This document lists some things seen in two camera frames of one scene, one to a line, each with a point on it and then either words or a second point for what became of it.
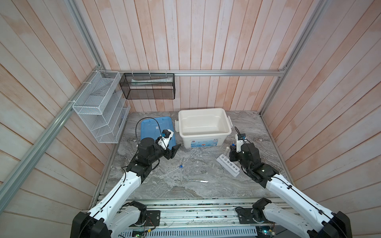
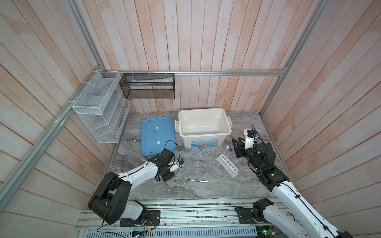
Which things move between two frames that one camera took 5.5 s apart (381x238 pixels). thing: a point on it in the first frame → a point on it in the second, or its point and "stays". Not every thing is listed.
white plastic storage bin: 203,127 stays
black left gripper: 169,152 → 167,177
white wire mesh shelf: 103,107 stays
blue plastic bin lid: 153,128 stays
